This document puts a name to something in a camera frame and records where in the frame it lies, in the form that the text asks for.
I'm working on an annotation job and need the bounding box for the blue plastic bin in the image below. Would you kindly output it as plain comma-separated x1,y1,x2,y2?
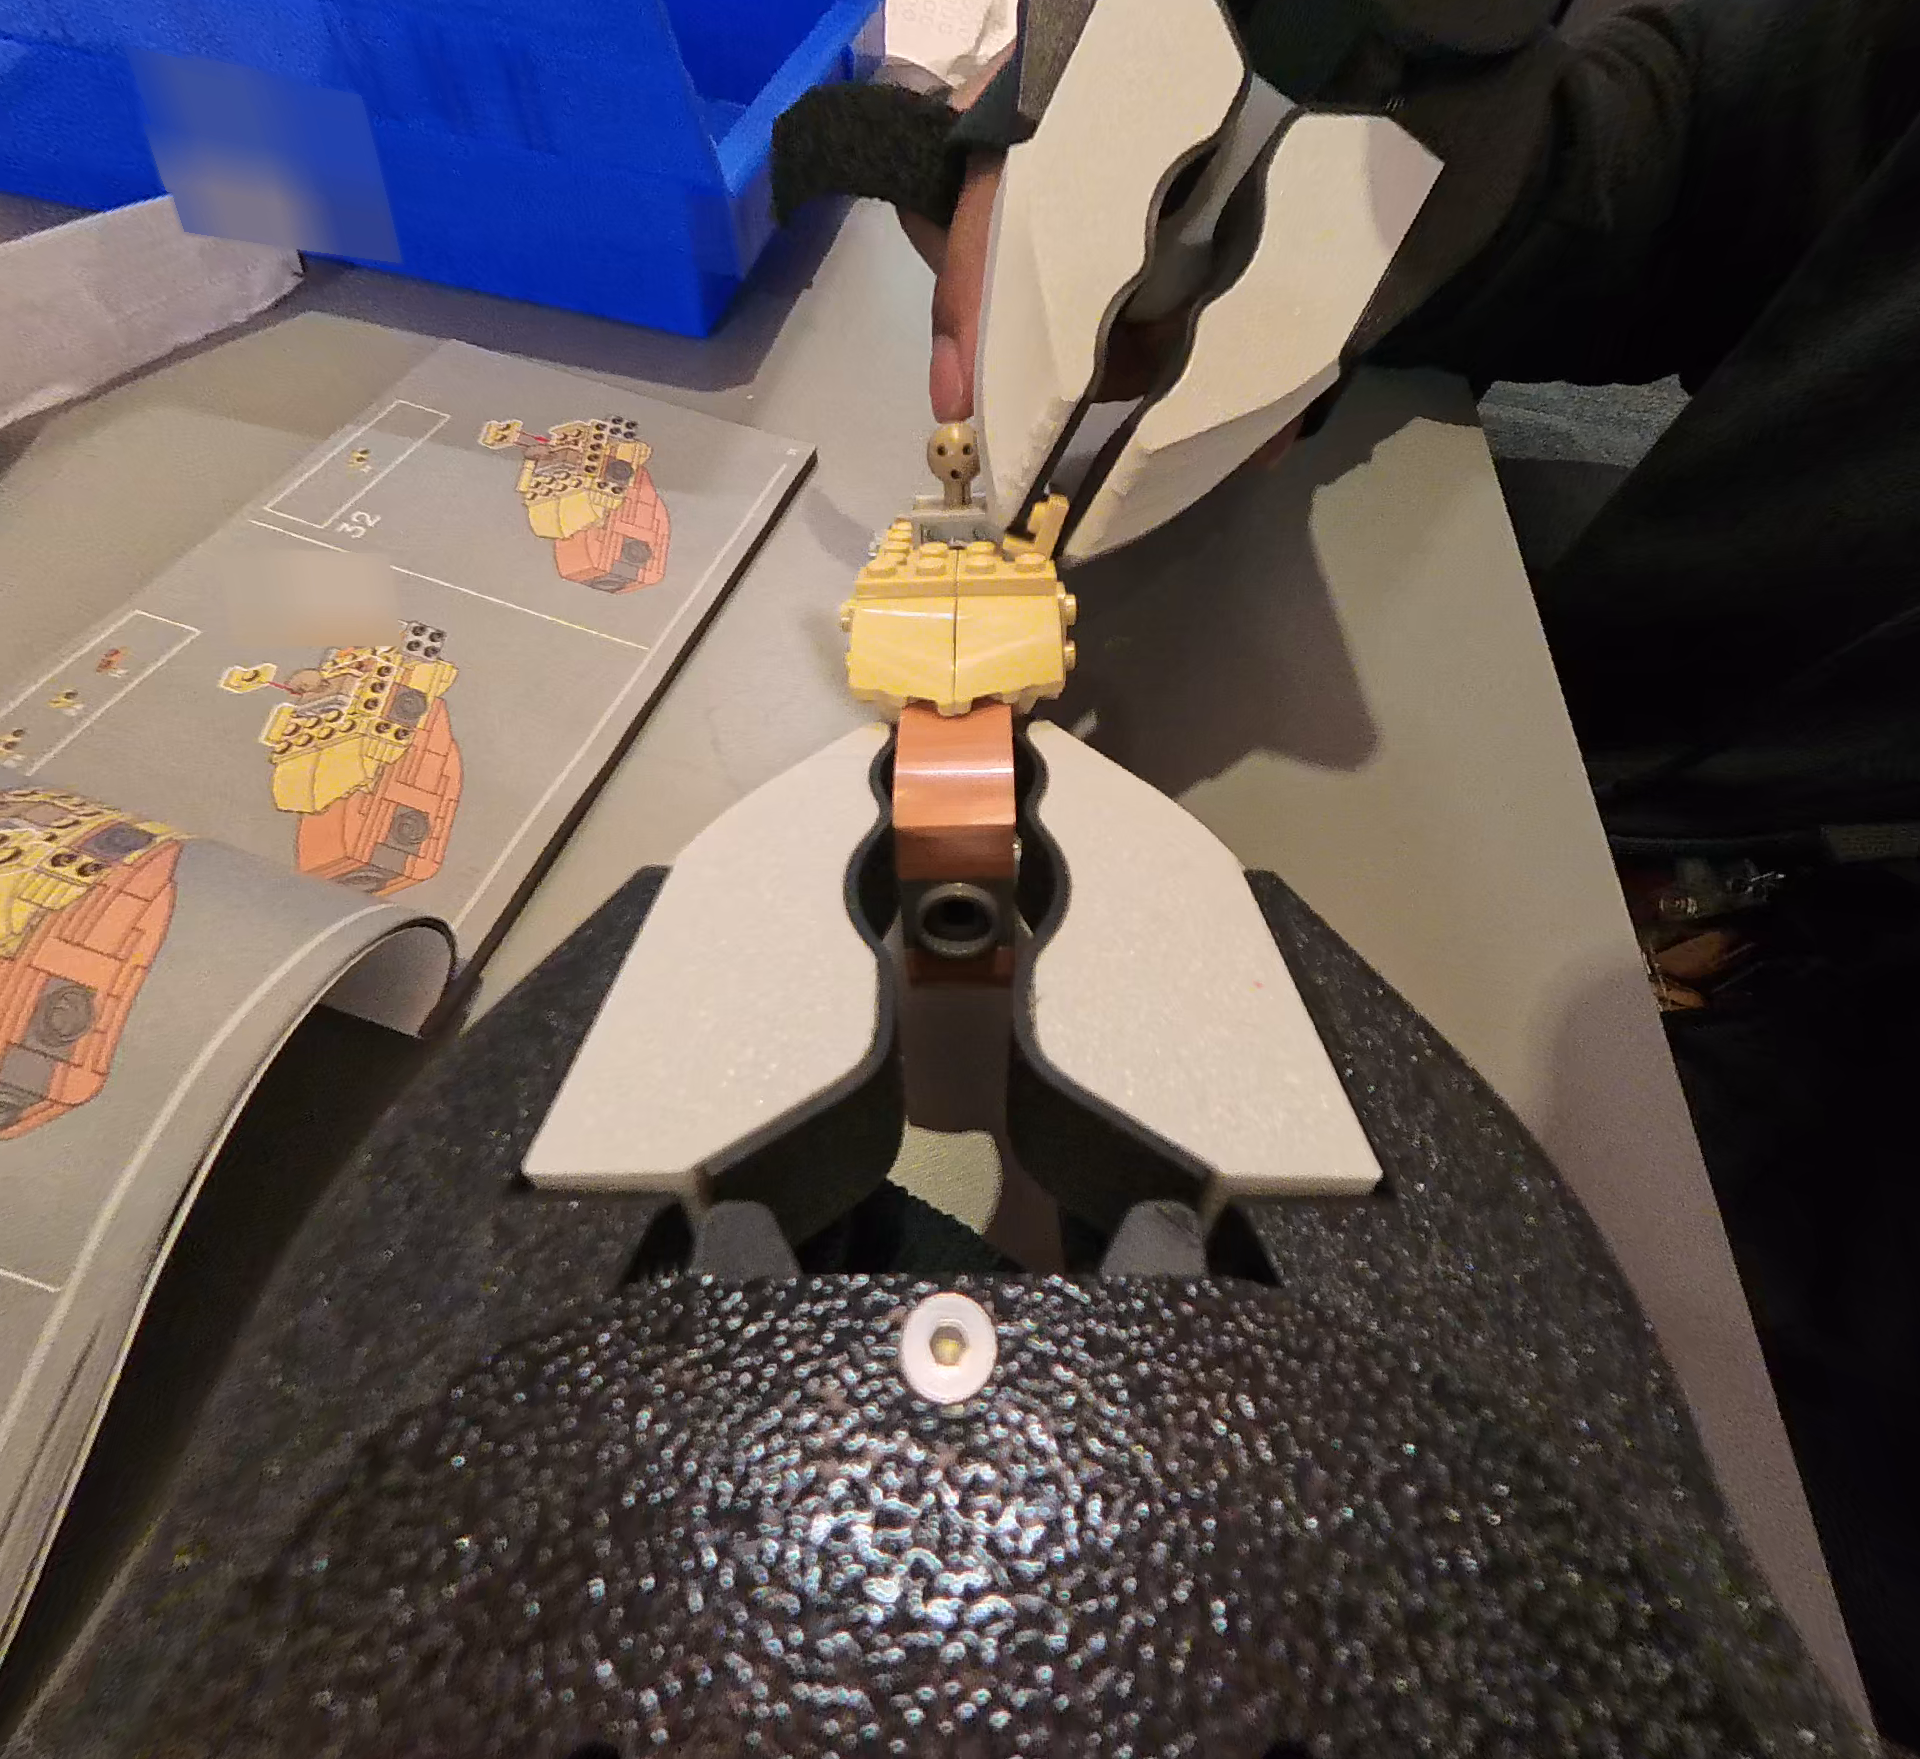
0,0,887,340

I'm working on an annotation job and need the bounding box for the tan and brown brick model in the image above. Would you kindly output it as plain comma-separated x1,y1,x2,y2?
835,416,1083,997

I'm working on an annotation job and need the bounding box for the grey paper sheet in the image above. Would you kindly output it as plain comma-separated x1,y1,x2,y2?
0,197,300,432

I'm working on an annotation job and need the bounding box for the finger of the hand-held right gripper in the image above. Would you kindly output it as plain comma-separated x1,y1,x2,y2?
976,0,1252,524
1070,106,1449,566

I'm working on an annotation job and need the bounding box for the grey desk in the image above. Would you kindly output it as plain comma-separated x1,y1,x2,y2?
0,186,1861,1734

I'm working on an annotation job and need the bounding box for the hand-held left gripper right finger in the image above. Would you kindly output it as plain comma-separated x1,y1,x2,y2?
1009,724,1386,1207

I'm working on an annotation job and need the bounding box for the dark cloth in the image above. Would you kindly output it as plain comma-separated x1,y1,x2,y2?
1502,138,1920,1734

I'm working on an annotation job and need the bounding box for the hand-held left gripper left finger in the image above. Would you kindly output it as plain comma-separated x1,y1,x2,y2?
523,724,917,1203

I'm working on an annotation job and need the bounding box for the grey brick instruction booklet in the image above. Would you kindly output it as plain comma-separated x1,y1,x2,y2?
0,337,821,1609

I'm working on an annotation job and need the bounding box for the person's right forearm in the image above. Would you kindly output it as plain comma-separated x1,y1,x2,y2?
1358,0,1920,379

